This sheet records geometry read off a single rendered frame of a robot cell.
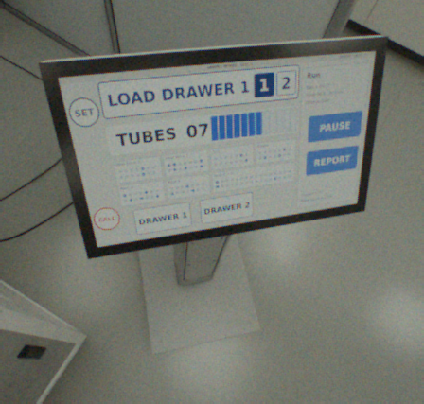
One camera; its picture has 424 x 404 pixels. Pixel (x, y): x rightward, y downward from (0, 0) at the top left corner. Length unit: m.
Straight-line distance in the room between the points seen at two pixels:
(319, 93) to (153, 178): 0.30
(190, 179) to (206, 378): 1.11
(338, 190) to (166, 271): 1.03
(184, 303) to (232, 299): 0.21
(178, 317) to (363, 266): 0.90
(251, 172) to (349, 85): 0.21
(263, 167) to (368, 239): 1.34
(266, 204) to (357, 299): 1.20
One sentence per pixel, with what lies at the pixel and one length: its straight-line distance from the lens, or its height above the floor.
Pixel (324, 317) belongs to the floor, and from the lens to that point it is 1.68.
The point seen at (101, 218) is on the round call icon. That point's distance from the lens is 0.58.
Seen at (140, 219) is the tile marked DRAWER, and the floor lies 1.01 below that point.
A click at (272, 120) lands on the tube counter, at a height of 1.11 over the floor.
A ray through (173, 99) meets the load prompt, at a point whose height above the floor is 1.15.
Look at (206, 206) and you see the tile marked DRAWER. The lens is 0.58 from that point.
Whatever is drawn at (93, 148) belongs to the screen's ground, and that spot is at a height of 1.11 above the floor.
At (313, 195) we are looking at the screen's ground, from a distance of 0.65.
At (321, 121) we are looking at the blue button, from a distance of 0.61.
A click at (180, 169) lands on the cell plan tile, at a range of 0.55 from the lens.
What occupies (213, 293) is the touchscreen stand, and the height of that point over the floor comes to 0.04.
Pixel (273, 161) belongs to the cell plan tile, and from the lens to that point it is 0.59.
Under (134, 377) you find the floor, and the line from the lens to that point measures 1.55.
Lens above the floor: 1.54
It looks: 63 degrees down
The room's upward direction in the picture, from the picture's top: 12 degrees clockwise
